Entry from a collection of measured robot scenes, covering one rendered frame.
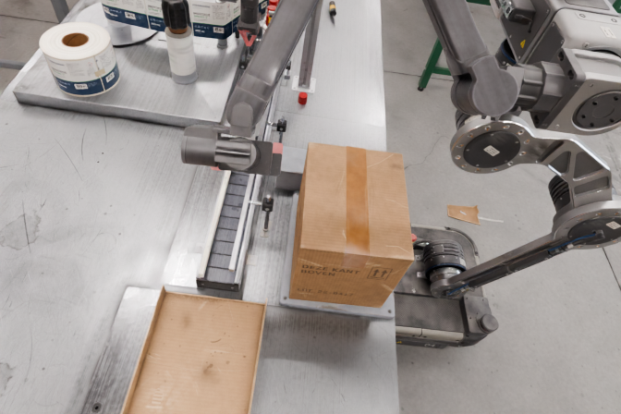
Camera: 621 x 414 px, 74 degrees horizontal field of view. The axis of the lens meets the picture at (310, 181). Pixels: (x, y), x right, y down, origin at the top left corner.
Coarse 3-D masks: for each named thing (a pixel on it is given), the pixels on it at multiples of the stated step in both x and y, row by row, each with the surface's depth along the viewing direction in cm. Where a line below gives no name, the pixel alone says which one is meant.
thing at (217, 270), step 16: (272, 96) 148; (240, 176) 124; (240, 192) 120; (224, 208) 116; (240, 208) 117; (224, 224) 113; (224, 240) 110; (240, 240) 111; (224, 256) 107; (208, 272) 104; (224, 272) 105
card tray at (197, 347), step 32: (160, 320) 100; (192, 320) 101; (224, 320) 102; (256, 320) 103; (160, 352) 96; (192, 352) 97; (224, 352) 97; (256, 352) 98; (160, 384) 92; (192, 384) 92; (224, 384) 93
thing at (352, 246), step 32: (320, 160) 100; (352, 160) 101; (384, 160) 103; (320, 192) 94; (352, 192) 95; (384, 192) 96; (320, 224) 89; (352, 224) 90; (384, 224) 91; (320, 256) 87; (352, 256) 86; (384, 256) 86; (320, 288) 100; (352, 288) 99; (384, 288) 98
